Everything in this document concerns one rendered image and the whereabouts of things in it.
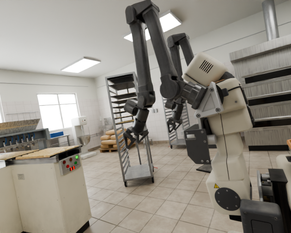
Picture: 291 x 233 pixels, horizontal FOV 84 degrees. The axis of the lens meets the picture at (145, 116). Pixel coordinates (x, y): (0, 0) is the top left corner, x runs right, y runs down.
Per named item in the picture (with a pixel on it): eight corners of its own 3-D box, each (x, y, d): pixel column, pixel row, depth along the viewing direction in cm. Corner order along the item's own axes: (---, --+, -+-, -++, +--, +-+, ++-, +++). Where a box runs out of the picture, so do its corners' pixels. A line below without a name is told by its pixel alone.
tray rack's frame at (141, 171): (154, 182, 258) (135, 70, 253) (123, 187, 261) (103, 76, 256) (154, 168, 322) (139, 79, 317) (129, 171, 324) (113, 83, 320)
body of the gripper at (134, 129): (125, 131, 78) (129, 117, 76) (137, 126, 87) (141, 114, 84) (136, 137, 75) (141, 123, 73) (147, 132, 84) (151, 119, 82)
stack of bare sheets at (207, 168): (213, 159, 322) (213, 158, 322) (234, 162, 291) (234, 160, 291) (196, 170, 285) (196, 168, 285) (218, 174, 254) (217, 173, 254)
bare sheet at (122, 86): (133, 81, 257) (133, 80, 257) (109, 86, 259) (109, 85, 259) (137, 87, 317) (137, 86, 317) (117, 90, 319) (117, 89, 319)
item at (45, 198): (23, 238, 181) (8, 160, 178) (51, 218, 213) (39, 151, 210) (69, 249, 154) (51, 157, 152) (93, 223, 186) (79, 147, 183)
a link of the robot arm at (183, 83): (189, 84, 61) (193, 85, 65) (166, 74, 65) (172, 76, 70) (178, 106, 64) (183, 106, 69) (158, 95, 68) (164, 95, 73)
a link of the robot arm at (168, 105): (182, 95, 106) (186, 95, 113) (166, 91, 111) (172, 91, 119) (177, 113, 109) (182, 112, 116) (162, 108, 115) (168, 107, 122)
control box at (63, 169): (60, 175, 157) (57, 161, 157) (78, 166, 179) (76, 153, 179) (63, 175, 156) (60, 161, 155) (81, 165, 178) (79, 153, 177)
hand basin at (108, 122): (121, 136, 660) (116, 109, 657) (114, 138, 630) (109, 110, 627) (104, 137, 716) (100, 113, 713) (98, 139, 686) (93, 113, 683)
